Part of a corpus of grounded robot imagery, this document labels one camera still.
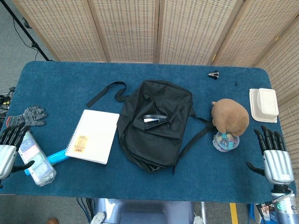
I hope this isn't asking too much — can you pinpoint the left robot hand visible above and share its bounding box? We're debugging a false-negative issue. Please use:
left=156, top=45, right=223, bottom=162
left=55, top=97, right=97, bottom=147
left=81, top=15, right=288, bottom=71
left=0, top=123, right=36, bottom=180

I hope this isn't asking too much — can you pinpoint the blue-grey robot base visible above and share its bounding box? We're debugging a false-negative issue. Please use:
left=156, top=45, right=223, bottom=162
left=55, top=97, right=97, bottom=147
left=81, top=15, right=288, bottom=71
left=91, top=198, right=204, bottom=224

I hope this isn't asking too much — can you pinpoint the black stapler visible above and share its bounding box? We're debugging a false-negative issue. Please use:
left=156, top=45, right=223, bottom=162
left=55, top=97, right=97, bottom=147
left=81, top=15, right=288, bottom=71
left=142, top=113, right=168, bottom=131

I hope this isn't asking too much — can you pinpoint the white lidded food container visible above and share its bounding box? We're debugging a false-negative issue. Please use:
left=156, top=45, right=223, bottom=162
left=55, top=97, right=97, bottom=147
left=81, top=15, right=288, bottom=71
left=249, top=88, right=279, bottom=124

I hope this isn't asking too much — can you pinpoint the grey knit glove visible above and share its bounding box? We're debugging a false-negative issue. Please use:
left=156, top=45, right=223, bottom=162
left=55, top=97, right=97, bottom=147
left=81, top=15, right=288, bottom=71
left=6, top=105, right=48, bottom=128

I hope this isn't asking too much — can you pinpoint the blue food wrap roll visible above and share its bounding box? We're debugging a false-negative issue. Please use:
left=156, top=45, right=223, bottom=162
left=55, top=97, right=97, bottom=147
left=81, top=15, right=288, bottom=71
left=24, top=149, right=71, bottom=175

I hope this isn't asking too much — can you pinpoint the blue carpet table cover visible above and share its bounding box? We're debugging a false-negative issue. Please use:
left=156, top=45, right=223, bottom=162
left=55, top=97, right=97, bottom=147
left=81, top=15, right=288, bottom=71
left=0, top=61, right=296, bottom=203

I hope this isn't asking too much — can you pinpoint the white spiral notebook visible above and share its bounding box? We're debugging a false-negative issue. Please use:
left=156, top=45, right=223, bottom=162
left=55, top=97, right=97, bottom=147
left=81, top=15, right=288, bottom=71
left=64, top=109, right=121, bottom=165

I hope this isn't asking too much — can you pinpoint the black backpack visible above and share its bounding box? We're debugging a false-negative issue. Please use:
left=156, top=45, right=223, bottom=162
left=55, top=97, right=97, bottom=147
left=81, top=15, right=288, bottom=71
left=86, top=80, right=217, bottom=175

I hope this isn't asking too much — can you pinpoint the white paper cup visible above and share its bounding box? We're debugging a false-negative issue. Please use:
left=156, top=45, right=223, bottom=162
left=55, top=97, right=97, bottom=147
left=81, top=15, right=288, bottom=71
left=253, top=203, right=269, bottom=224

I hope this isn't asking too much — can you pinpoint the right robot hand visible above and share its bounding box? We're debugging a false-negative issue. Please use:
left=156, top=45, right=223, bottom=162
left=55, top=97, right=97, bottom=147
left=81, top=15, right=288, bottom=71
left=246, top=125, right=295, bottom=186

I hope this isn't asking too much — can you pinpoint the clear jar of coloured clips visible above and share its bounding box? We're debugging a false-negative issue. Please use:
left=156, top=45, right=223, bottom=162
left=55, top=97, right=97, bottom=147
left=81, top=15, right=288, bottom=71
left=212, top=131, right=241, bottom=153

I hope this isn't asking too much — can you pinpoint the bundle of floor cables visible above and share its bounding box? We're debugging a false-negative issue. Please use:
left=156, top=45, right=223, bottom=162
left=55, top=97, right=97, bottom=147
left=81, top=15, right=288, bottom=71
left=0, top=86, right=16, bottom=117

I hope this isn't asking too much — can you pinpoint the plastic wrapped tissue pack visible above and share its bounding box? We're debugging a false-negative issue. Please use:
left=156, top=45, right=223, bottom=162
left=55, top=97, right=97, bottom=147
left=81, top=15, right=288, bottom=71
left=18, top=130, right=57, bottom=187

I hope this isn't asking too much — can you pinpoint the woven folding screen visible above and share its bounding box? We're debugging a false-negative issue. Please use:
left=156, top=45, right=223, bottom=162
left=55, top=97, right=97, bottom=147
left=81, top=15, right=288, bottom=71
left=11, top=0, right=299, bottom=175

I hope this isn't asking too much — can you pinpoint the blue storage box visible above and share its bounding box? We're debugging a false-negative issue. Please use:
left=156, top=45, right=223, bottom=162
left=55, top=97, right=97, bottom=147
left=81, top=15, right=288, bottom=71
left=247, top=203, right=290, bottom=222

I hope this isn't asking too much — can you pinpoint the black tripod stand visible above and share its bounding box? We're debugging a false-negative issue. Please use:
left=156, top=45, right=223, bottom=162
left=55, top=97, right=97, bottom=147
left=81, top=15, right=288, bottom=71
left=0, top=0, right=54, bottom=62

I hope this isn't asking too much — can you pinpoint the brown plush toy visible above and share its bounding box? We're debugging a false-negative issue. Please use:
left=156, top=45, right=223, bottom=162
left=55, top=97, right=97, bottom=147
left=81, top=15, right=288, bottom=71
left=211, top=98, right=250, bottom=136

